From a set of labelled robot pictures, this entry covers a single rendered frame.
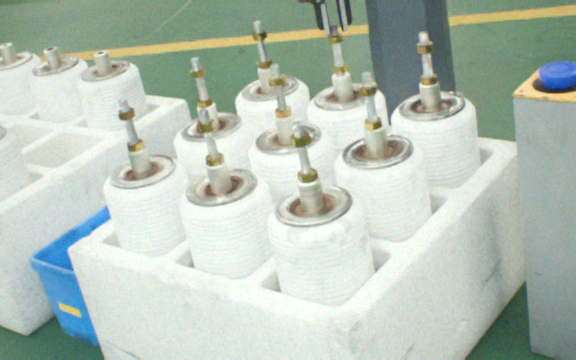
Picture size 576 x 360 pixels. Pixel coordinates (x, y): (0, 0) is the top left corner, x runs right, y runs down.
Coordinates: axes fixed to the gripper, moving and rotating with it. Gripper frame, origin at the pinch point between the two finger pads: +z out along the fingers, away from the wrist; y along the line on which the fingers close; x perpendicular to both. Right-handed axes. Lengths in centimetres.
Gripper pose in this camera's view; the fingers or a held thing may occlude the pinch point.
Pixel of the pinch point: (333, 15)
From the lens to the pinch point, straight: 106.8
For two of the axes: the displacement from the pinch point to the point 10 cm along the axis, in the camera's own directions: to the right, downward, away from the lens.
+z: 1.8, 8.7, 4.5
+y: 9.8, -2.0, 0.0
